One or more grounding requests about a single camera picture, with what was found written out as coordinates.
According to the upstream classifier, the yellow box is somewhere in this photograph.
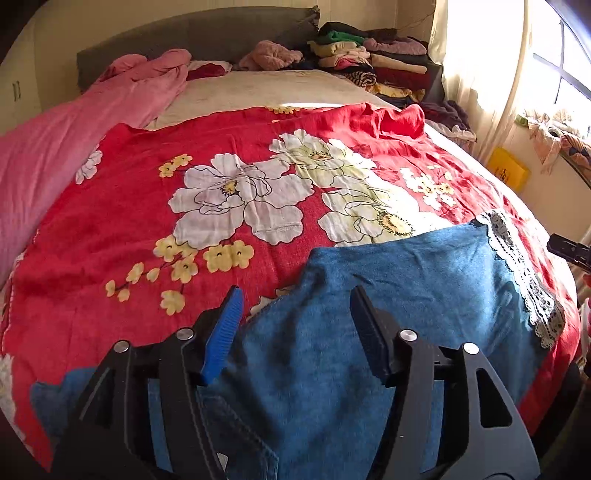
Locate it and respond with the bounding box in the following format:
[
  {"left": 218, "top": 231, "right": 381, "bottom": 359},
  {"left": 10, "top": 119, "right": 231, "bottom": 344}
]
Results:
[{"left": 487, "top": 147, "right": 531, "bottom": 193}]

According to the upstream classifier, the red floral blanket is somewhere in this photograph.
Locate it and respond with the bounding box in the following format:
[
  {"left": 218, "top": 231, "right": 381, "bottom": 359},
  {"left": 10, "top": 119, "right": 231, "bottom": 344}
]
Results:
[{"left": 1, "top": 104, "right": 580, "bottom": 479}]

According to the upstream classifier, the dark purple garment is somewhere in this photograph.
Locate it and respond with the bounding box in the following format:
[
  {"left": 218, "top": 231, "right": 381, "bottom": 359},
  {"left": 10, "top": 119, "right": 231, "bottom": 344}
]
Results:
[{"left": 419, "top": 100, "right": 471, "bottom": 131}]

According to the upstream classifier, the cream curtain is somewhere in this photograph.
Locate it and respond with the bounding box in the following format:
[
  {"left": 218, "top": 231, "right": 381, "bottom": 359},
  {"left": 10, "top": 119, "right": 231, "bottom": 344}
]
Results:
[{"left": 429, "top": 0, "right": 530, "bottom": 164}]

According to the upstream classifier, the stack of folded clothes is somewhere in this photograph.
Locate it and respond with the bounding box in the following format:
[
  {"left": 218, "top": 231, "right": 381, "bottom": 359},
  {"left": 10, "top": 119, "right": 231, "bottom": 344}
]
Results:
[{"left": 307, "top": 22, "right": 446, "bottom": 109}]

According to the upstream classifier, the pink quilt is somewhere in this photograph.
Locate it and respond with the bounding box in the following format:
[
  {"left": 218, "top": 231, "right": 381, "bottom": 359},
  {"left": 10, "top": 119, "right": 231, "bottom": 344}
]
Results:
[{"left": 1, "top": 49, "right": 191, "bottom": 281}]

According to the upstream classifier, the beige bed sheet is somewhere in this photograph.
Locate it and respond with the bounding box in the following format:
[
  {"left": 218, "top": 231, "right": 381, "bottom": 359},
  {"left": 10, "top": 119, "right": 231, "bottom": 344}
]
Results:
[{"left": 147, "top": 70, "right": 388, "bottom": 130}]

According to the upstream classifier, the dark red pillow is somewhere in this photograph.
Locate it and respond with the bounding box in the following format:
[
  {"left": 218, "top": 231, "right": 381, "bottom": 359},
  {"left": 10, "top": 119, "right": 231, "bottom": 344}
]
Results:
[{"left": 186, "top": 63, "right": 228, "bottom": 81}]

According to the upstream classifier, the pink crumpled garment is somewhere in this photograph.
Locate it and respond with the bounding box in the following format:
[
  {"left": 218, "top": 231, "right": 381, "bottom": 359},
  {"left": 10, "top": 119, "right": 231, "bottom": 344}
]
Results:
[{"left": 238, "top": 40, "right": 304, "bottom": 71}]

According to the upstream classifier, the grey headboard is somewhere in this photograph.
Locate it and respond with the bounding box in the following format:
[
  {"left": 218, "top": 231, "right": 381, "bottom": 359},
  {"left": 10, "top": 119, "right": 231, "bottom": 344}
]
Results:
[{"left": 76, "top": 6, "right": 321, "bottom": 92}]

